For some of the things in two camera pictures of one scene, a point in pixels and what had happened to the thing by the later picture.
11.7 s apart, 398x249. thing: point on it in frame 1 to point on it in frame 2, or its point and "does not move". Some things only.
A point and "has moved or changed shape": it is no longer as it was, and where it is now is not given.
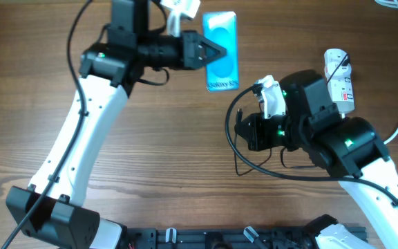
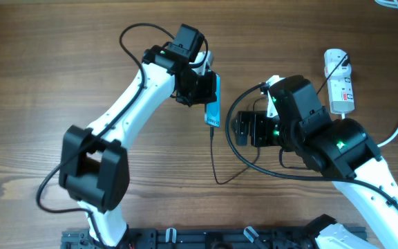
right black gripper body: [269, 132] does not move
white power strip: [340, 84] does not move
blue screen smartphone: [222, 74] to [213, 111]
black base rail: [221, 238] does not move
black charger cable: [240, 119] has moved or changed shape
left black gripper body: [188, 38] to [197, 88]
